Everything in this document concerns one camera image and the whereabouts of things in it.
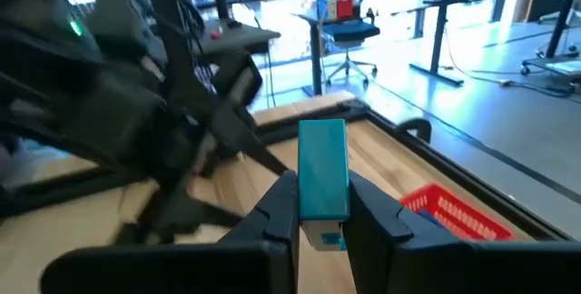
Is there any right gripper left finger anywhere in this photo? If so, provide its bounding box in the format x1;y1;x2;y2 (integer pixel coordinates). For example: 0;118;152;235
39;170;301;294

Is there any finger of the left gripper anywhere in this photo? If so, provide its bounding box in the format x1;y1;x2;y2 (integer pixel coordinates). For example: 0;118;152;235
206;106;291;178
116;191;247;245

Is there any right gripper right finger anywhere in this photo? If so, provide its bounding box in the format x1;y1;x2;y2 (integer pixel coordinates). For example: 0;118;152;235
341;170;581;294

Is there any red plastic basket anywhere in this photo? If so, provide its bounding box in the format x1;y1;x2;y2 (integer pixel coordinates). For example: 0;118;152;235
399;181;517;242

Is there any teal mini stapler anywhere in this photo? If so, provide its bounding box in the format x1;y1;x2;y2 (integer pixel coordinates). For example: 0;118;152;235
297;118;351;253

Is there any blue office chair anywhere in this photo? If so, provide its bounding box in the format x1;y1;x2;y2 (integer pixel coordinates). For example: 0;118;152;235
320;20;382;87

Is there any black standing desk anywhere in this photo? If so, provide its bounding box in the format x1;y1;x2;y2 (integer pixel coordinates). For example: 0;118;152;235
390;0;487;87
297;10;364;98

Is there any blue desk box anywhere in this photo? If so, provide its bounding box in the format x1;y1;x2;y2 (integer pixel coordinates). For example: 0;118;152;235
316;0;340;21

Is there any red desk box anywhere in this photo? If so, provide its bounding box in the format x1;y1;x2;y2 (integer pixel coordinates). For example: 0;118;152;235
336;0;356;20

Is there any black wheeled stand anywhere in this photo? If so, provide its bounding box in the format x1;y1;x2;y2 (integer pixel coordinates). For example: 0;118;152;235
520;0;581;82

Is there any black aluminium table frame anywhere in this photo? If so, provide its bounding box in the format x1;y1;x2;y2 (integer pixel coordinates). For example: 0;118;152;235
0;97;574;243

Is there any black arched frame handle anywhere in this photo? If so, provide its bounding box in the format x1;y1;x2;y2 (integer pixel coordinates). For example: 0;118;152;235
396;117;433;144

